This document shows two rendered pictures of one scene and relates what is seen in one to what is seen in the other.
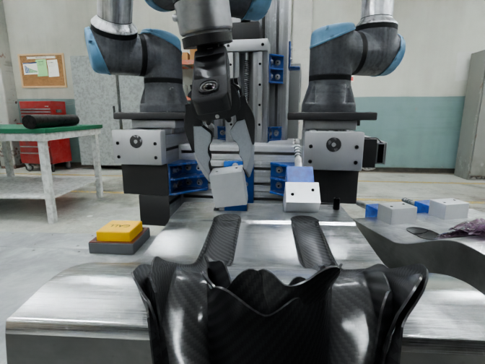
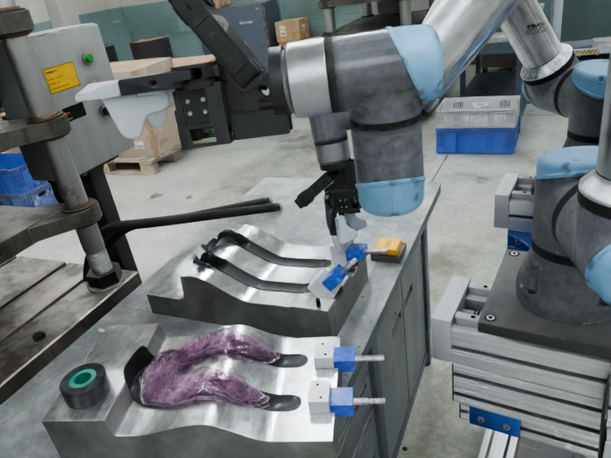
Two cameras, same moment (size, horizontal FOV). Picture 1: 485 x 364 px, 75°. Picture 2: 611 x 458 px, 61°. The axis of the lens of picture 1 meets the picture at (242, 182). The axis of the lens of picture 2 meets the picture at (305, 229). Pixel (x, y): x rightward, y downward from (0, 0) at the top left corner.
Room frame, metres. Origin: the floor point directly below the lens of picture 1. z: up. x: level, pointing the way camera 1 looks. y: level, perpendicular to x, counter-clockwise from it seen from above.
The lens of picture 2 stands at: (0.84, -0.97, 1.54)
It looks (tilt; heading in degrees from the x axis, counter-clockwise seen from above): 27 degrees down; 114
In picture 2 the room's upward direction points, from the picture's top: 9 degrees counter-clockwise
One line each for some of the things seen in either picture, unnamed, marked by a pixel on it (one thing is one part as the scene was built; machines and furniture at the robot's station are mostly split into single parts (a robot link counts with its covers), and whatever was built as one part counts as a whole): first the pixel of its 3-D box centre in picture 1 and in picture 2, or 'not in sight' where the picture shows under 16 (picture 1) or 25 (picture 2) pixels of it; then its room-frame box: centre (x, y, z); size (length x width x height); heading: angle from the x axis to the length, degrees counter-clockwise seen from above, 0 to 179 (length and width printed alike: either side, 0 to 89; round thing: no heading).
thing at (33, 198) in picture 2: not in sight; (20, 195); (-3.08, 1.97, 0.11); 0.61 x 0.43 x 0.22; 0
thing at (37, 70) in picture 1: (42, 71); not in sight; (6.17, 3.70, 1.80); 0.90 x 0.03 x 0.60; 84
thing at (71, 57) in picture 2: not in sight; (118, 252); (-0.43, 0.24, 0.74); 0.31 x 0.22 x 1.47; 86
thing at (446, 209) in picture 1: (426, 208); (347, 401); (0.59, -0.36, 0.86); 0.13 x 0.05 x 0.05; 13
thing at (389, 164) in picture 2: not in sight; (387, 156); (0.71, -0.43, 1.33); 0.11 x 0.08 x 0.11; 106
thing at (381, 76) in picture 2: not in sight; (383, 72); (0.72, -0.45, 1.43); 0.11 x 0.08 x 0.09; 16
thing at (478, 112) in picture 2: not in sight; (477, 112); (0.60, 3.29, 0.28); 0.61 x 0.41 x 0.15; 174
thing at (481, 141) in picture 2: not in sight; (477, 133); (0.60, 3.29, 0.11); 0.61 x 0.41 x 0.22; 174
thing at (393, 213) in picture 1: (378, 211); (349, 358); (0.57, -0.26, 0.86); 0.13 x 0.05 x 0.05; 13
